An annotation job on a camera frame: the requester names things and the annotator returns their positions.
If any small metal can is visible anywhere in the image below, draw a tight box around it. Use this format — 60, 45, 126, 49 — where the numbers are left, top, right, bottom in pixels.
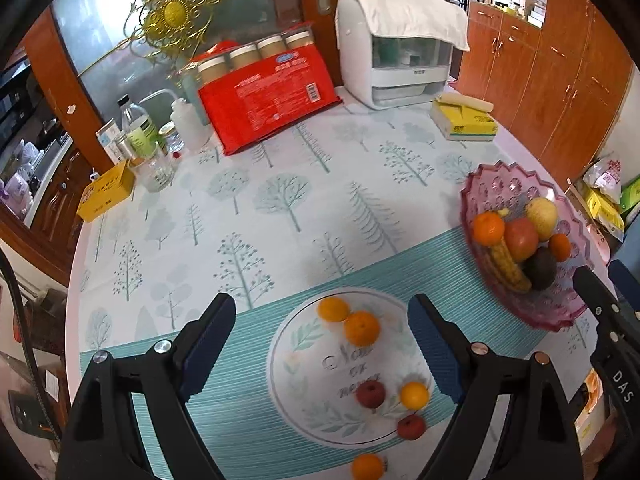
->
114, 135, 136, 163

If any yellow cardboard box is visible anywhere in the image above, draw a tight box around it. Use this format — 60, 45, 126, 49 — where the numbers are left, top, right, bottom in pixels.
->
76, 161, 136, 222

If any tree-print tablecloth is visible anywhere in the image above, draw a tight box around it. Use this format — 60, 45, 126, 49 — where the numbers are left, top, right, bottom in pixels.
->
65, 87, 608, 480

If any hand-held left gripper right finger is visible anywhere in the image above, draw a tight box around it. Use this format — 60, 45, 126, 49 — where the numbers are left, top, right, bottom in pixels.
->
407, 295, 586, 480

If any dark avocado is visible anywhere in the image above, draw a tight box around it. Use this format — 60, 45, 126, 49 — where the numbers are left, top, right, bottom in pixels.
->
522, 246, 558, 291

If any red plastic packet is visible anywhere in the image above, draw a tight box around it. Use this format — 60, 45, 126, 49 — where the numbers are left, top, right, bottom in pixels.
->
197, 45, 343, 156

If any clear bottle green label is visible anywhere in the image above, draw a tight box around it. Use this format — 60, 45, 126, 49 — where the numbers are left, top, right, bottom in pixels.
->
117, 95, 158, 161

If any white plastic bag red print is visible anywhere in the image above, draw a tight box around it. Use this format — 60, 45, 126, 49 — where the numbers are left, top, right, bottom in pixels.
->
582, 157, 623, 206

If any spotted yellow banana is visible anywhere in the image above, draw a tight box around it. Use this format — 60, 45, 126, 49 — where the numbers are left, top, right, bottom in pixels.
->
489, 207, 532, 293

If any red apple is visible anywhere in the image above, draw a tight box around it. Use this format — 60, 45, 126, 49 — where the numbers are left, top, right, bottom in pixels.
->
503, 217, 540, 262

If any gold door ornament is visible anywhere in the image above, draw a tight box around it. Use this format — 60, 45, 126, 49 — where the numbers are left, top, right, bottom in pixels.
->
77, 0, 301, 81

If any white wash bottle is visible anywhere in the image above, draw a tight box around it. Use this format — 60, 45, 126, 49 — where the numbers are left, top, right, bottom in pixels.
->
142, 89, 213, 151

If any pink plastic bowl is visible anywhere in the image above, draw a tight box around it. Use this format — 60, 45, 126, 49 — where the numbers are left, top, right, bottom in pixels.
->
460, 160, 608, 332

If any white countertop appliance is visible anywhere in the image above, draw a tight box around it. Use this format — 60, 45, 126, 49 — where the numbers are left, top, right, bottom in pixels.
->
335, 0, 471, 110

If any yellow pear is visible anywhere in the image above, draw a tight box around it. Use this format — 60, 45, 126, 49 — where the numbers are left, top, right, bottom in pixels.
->
522, 197, 558, 241

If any frosted glass sliding door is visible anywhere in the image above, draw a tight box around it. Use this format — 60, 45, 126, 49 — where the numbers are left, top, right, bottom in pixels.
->
50, 0, 301, 126

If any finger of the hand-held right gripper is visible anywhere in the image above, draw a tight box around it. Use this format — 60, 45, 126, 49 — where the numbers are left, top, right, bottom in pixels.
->
573, 266, 623, 318
607, 260, 640, 311

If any large orange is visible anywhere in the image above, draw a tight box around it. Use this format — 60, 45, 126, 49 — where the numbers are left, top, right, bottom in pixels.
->
548, 233, 572, 262
472, 211, 506, 246

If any white round leaf-print plate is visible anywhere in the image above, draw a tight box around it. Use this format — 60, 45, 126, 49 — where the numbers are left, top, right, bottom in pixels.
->
267, 287, 441, 447

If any small orange mandarin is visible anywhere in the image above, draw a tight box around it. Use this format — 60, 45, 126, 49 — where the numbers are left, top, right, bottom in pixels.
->
318, 296, 351, 323
344, 311, 382, 347
351, 452, 386, 480
400, 381, 431, 410

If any white and blue box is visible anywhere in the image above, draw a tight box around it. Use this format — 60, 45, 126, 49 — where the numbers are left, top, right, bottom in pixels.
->
95, 119, 123, 163

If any small glass jar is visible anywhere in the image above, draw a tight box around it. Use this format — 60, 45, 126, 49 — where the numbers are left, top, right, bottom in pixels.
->
160, 122, 185, 153

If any clear drinking glass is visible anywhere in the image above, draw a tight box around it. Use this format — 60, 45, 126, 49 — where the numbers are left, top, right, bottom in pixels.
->
135, 152, 176, 192

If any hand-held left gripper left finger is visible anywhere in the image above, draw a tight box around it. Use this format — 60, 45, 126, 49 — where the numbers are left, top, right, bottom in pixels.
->
55, 292, 237, 480

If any yellow packet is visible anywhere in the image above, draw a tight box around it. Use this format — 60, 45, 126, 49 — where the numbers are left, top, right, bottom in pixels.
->
582, 187, 626, 233

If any yellow tissue pack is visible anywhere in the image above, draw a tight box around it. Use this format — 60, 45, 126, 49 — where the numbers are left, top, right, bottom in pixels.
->
431, 92, 498, 142

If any white cloth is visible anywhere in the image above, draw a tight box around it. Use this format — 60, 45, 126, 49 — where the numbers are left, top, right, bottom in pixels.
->
342, 0, 471, 52

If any brown wooden cabinet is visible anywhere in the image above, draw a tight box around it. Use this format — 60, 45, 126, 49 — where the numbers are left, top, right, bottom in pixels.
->
457, 0, 640, 186

